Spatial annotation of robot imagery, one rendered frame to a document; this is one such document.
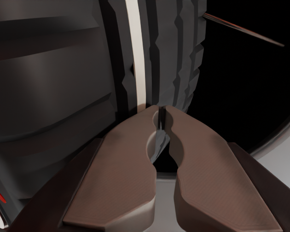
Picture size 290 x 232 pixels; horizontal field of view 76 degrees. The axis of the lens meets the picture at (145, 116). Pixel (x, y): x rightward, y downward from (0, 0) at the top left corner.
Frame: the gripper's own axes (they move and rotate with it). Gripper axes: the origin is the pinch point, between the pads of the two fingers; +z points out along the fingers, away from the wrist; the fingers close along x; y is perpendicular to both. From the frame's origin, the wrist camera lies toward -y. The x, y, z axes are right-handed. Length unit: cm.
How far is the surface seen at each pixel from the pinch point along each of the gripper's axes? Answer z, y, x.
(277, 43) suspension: 38.0, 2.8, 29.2
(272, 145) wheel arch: 12.7, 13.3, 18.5
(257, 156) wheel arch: 13.3, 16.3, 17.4
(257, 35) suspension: 40.0, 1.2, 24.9
